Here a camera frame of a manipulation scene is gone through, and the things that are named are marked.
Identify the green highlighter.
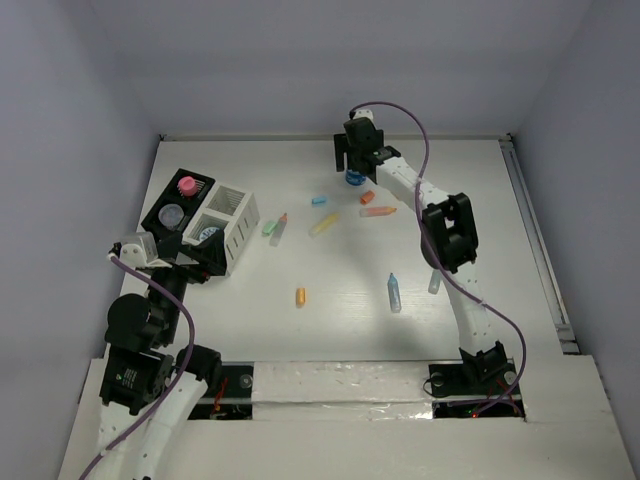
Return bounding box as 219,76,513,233
428,269,442,295

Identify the clear jar of clips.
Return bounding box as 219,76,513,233
157,203,185,231

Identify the white slotted organizer box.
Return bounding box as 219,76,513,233
183,182,260,276

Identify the blue highlighter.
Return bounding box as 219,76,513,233
387,273,402,313

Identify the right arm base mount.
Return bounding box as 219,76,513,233
422,341,525,419

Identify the green highlighter cap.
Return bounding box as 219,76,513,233
262,220,277,236

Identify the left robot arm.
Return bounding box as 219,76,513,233
80,232,227,479

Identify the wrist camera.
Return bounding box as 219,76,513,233
348,108,374,122
107,232,171,271

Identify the blue slime jar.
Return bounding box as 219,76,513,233
345,170,367,186
198,226,224,244

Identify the orange tip clear highlighter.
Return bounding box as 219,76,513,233
269,213,288,247

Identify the amber highlighter cap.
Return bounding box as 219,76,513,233
295,287,307,308

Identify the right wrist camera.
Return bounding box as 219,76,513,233
348,108,374,122

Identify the orange highlighter cap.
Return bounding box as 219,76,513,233
360,190,375,205

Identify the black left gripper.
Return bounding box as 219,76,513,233
149,226,227,340

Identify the black organizer box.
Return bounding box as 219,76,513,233
141,169,216,242

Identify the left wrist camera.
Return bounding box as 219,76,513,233
107,232,171,271

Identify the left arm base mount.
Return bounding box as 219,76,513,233
188,363,254,421

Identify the yellow highlighter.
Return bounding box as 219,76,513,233
309,212,340,238

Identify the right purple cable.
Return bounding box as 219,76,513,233
348,101,527,416

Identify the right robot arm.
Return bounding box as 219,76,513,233
334,109,512,398

